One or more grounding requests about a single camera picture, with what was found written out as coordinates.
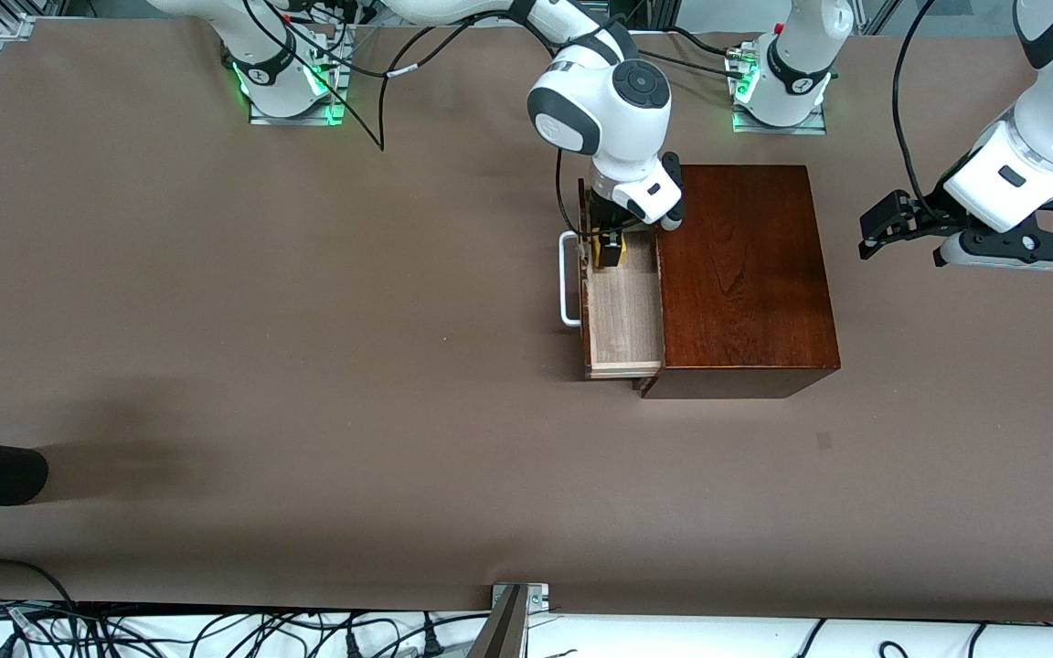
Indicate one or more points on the dark brown wooden cabinet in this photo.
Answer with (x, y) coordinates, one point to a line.
(746, 274)

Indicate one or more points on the aluminium right arm base plate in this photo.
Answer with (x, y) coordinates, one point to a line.
(298, 119)

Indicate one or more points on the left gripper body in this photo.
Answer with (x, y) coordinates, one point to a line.
(927, 218)

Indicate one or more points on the yellow block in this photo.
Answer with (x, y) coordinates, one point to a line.
(596, 254)

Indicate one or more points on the grey metal pole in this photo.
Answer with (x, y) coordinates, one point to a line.
(499, 635)

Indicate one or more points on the metal mounting bracket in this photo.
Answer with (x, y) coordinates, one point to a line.
(537, 599)

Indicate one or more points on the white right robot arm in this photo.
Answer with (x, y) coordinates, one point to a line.
(600, 110)

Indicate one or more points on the aluminium left arm base plate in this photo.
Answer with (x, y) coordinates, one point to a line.
(810, 128)

